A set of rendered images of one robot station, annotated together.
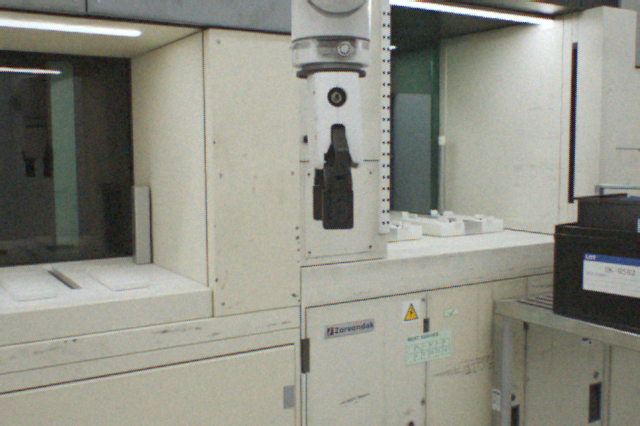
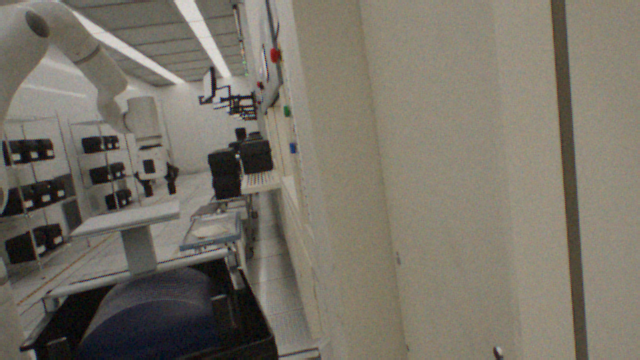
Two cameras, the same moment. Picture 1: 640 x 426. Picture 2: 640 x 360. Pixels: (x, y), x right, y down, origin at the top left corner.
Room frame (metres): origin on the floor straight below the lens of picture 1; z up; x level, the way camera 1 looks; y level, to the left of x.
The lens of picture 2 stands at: (1.79, -1.03, 1.17)
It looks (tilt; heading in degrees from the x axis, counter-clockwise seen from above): 8 degrees down; 114
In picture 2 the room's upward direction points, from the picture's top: 9 degrees counter-clockwise
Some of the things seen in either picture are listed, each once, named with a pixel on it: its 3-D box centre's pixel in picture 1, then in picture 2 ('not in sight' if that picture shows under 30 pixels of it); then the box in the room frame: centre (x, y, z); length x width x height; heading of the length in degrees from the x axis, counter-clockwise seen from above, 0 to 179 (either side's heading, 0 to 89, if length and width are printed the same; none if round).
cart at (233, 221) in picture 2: not in sight; (220, 251); (-0.35, 1.57, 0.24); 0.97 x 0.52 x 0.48; 124
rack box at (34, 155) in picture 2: not in sight; (20, 152); (-3.07, 1.90, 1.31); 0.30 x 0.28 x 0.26; 126
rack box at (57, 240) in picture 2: not in sight; (45, 237); (-3.06, 1.92, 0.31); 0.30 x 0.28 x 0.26; 120
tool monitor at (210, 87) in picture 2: not in sight; (227, 87); (-0.55, 2.37, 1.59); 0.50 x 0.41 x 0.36; 32
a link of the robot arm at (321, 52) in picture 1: (331, 57); (149, 142); (0.75, -0.01, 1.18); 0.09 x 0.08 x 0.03; 7
